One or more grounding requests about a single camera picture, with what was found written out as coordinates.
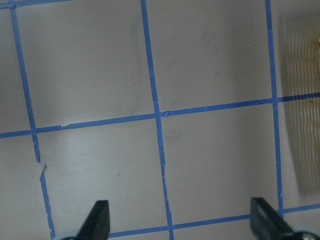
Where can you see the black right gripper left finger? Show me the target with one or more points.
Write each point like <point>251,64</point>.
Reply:
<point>97,224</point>

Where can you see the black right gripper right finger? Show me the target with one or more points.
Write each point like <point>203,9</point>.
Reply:
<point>265,222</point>

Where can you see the yellow plastic woven basket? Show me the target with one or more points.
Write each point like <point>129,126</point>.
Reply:
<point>299,57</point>

